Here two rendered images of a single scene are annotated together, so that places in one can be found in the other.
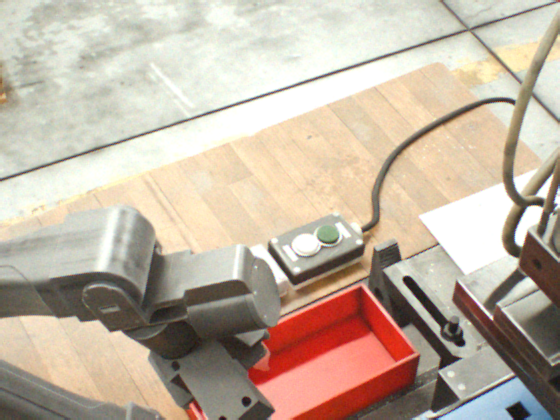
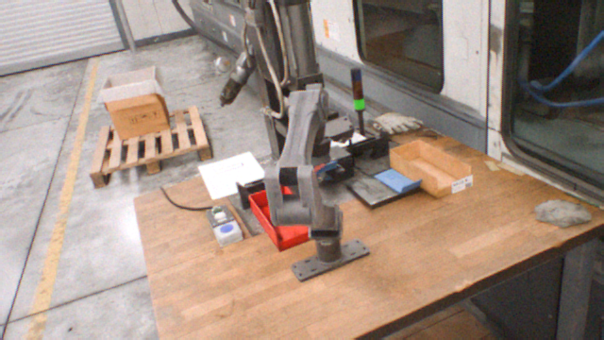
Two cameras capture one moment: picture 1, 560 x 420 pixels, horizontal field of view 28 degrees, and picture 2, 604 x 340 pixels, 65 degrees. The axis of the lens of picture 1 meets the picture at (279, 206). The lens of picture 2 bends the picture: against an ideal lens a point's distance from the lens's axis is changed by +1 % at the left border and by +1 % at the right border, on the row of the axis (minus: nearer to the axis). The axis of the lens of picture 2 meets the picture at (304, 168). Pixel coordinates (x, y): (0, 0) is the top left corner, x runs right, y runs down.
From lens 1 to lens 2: 120 cm
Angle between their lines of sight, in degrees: 62
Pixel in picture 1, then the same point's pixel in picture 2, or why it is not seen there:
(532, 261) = (302, 86)
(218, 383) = (337, 126)
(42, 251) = (303, 108)
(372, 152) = (173, 212)
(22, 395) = not seen: hidden behind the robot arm
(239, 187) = (173, 245)
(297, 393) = not seen: hidden behind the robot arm
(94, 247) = (308, 93)
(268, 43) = not seen: outside the picture
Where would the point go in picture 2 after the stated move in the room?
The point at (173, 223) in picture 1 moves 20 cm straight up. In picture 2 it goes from (184, 262) to (163, 200)
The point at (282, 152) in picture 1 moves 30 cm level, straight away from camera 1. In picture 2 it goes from (159, 234) to (73, 238)
